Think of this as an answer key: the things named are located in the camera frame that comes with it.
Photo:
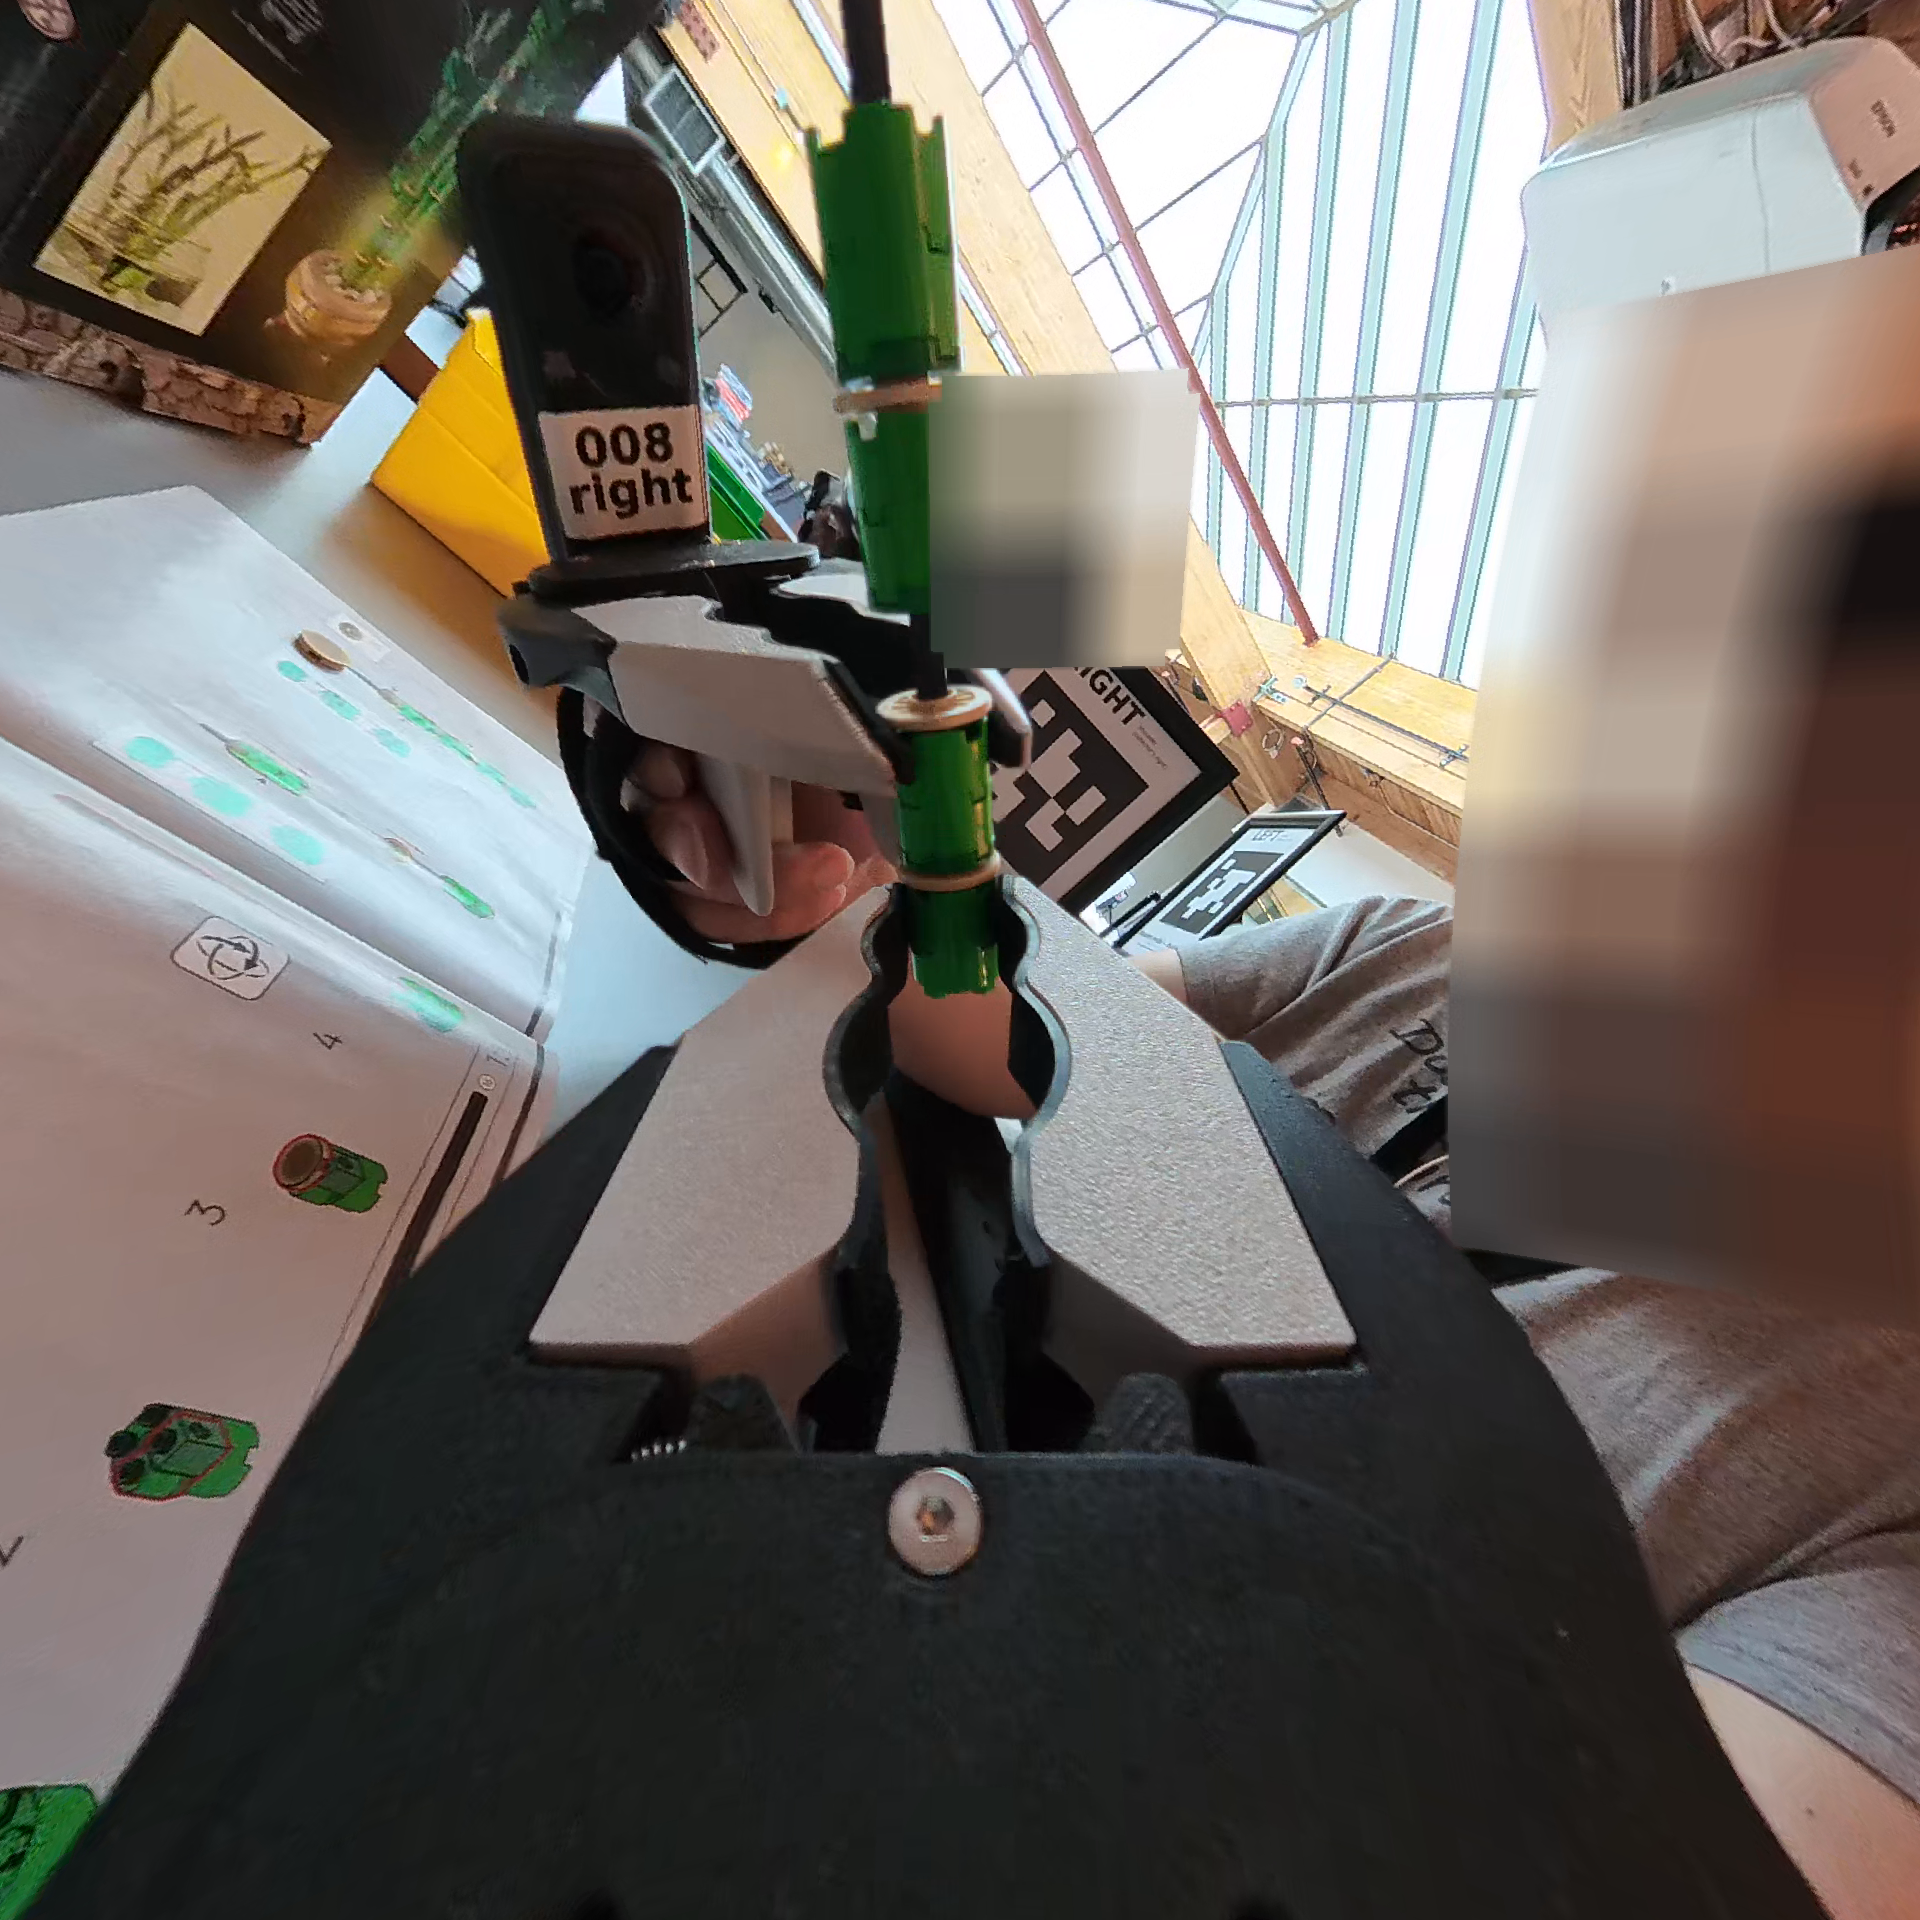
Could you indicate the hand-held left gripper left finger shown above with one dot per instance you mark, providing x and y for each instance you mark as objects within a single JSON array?
[{"x": 720, "y": 1184}]

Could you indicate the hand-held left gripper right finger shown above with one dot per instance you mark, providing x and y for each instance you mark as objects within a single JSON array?
[{"x": 1184, "y": 1184}]

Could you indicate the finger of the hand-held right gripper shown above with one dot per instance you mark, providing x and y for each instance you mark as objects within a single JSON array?
[
  {"x": 822, "y": 596},
  {"x": 720, "y": 676}
]

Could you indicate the green toy bamboo stem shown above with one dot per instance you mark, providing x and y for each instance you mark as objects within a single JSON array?
[{"x": 893, "y": 226}]

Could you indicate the black toy set box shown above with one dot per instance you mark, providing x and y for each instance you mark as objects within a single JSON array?
[{"x": 226, "y": 90}]

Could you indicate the person's right forearm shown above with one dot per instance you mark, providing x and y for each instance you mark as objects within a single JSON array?
[{"x": 962, "y": 1059}]

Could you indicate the green storage bin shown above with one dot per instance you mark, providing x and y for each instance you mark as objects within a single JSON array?
[{"x": 744, "y": 504}]

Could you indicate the shallow yellow storage bin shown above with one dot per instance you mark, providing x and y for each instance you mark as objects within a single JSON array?
[{"x": 451, "y": 451}]

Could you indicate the black framed marker sign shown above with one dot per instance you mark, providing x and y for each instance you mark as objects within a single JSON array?
[
  {"x": 1079, "y": 780},
  {"x": 1245, "y": 879}
]

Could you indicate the white instruction booklet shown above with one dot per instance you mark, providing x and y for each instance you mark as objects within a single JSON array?
[{"x": 149, "y": 1051}]

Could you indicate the white projector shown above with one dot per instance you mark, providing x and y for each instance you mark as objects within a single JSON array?
[{"x": 1695, "y": 195}]

